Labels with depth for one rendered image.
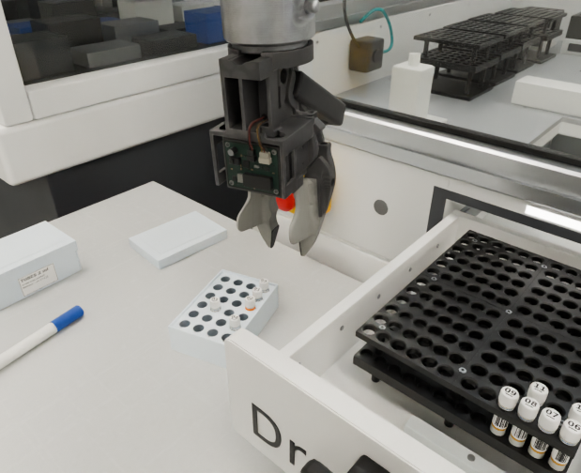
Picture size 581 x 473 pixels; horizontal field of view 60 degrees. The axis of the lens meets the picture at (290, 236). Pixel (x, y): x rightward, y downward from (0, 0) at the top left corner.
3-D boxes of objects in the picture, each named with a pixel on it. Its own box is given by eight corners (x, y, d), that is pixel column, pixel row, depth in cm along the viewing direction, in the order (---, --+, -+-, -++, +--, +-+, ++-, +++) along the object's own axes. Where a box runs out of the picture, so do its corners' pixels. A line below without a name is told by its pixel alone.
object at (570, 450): (573, 459, 33) (575, 453, 33) (355, 336, 43) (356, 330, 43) (581, 440, 35) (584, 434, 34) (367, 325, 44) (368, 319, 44)
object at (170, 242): (159, 269, 74) (158, 260, 73) (129, 246, 80) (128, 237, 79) (227, 237, 82) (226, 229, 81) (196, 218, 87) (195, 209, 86)
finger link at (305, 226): (281, 278, 50) (264, 193, 45) (307, 248, 54) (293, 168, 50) (309, 282, 48) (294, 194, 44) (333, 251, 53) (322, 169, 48)
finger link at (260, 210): (224, 259, 52) (226, 181, 47) (253, 232, 56) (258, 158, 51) (251, 269, 51) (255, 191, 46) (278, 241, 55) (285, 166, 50)
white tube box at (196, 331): (233, 371, 58) (231, 346, 56) (171, 349, 60) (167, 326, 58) (278, 306, 67) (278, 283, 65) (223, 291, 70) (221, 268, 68)
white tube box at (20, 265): (-5, 312, 66) (-18, 282, 63) (-32, 286, 71) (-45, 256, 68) (84, 269, 74) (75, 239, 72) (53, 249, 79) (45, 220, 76)
